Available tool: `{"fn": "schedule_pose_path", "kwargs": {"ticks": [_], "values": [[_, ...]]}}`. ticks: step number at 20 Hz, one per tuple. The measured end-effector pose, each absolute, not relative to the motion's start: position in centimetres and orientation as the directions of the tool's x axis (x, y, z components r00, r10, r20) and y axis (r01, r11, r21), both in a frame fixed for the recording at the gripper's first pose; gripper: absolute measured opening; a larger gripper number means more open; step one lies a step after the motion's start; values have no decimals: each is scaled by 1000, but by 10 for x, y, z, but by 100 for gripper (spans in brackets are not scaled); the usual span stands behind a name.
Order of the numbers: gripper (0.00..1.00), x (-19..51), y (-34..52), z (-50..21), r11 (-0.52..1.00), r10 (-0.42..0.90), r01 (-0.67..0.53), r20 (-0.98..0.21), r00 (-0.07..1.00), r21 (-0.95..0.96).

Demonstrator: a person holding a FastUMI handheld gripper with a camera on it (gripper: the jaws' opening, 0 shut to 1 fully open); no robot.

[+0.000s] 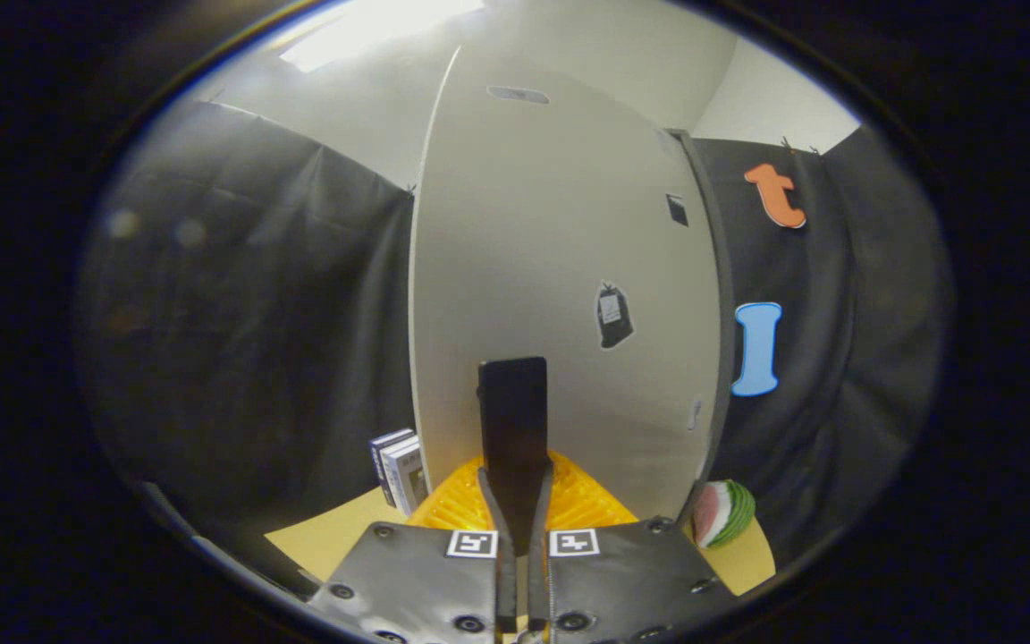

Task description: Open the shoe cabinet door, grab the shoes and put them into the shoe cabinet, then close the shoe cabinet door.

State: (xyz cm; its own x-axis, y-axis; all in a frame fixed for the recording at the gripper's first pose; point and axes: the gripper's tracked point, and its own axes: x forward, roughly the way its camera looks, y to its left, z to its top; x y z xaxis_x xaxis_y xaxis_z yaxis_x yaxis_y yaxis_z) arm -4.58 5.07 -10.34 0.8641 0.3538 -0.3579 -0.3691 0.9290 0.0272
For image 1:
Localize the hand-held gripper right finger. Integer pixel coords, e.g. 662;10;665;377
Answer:
528;452;739;644

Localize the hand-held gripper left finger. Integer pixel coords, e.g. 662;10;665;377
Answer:
308;456;518;644

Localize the black cabinet door handle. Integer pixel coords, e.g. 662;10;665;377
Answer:
477;356;549;555

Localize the white shoe cabinet door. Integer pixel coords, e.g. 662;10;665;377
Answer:
408;45;723;524

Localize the grey shoe cabinet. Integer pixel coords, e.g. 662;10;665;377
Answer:
658;125;739;524

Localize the blue spine book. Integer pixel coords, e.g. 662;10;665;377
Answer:
369;428;418;509

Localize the toy watermelon slice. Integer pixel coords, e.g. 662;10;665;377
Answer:
691;479;757;549

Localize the grey portrait cover book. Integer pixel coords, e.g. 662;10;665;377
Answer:
381;436;432;518

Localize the black backdrop cloth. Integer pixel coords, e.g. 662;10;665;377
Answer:
77;98;954;573

